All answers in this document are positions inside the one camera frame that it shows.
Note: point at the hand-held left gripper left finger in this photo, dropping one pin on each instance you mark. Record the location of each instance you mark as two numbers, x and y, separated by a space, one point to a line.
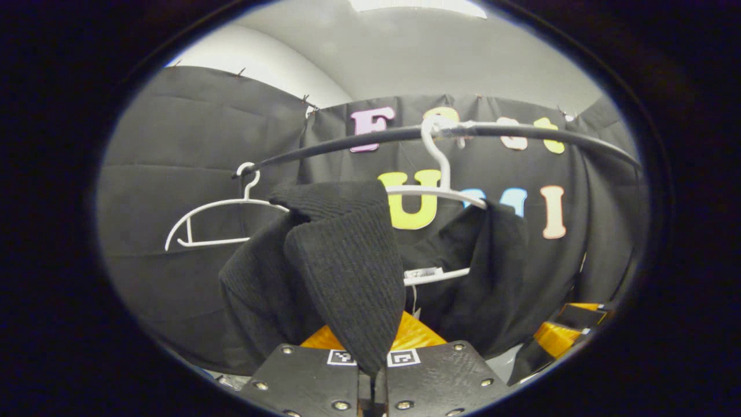
307 382

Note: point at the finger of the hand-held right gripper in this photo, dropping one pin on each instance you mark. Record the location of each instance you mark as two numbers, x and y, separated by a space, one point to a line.
556 339
582 317

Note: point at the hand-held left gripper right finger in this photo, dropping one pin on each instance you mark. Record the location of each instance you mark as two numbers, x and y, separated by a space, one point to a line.
440 382

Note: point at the black knit garment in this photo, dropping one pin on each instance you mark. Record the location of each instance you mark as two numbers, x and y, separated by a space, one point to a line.
347 260

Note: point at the white plastic hanger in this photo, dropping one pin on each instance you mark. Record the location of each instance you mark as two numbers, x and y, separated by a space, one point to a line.
214 242
444 171

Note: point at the black clothes rack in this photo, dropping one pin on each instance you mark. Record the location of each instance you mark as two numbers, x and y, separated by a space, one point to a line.
347 143

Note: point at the black backdrop cloth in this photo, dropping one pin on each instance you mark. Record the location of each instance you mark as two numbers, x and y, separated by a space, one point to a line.
173 145

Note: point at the large ceiling light panel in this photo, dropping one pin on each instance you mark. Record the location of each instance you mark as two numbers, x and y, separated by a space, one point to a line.
417 6

